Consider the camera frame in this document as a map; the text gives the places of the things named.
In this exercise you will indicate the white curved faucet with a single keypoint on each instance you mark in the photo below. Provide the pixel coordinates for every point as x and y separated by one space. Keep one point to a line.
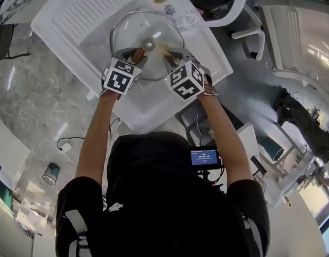
231 7

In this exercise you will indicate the white sink with drainboard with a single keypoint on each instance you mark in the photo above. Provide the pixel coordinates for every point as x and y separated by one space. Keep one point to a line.
73 15

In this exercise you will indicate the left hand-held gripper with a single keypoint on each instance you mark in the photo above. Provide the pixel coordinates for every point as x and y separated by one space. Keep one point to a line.
119 79

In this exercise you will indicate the person's right forearm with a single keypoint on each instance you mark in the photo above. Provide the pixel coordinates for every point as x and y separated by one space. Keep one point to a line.
226 143

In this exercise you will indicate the dark wicker chair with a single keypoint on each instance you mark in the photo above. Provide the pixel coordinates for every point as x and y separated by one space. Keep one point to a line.
3 41

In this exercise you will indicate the person's right hand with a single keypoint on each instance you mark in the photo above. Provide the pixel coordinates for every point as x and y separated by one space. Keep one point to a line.
208 84

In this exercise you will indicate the small monitor screen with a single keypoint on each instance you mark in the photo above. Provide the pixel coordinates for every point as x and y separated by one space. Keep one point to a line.
204 157

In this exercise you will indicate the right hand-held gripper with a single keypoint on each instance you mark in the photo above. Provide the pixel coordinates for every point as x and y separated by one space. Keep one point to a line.
186 82

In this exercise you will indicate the person's left forearm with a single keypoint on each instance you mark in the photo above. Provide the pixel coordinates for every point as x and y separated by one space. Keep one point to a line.
97 138

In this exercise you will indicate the long white counter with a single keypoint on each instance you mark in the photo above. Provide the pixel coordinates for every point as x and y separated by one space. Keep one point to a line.
6 149

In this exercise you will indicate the person's black shirt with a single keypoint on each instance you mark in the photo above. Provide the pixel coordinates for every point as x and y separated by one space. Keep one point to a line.
167 210

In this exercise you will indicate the white power adapter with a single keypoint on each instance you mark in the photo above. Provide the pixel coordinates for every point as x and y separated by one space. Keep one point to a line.
65 147

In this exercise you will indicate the black faucet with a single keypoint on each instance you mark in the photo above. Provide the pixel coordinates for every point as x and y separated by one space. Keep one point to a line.
258 165

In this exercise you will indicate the small grey scouring pad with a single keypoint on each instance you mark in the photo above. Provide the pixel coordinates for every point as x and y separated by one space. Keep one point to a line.
170 9

